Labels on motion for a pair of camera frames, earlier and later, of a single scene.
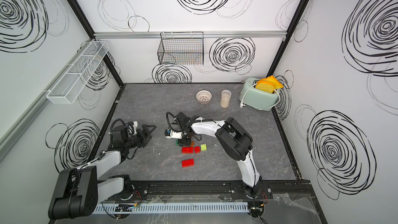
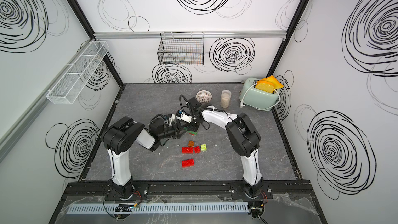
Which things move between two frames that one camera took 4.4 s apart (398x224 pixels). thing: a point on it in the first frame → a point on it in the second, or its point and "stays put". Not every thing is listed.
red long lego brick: (187, 150) stays put
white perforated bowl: (203, 96) stays put
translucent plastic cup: (226, 95) stays put
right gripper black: (182, 142) → (192, 128)
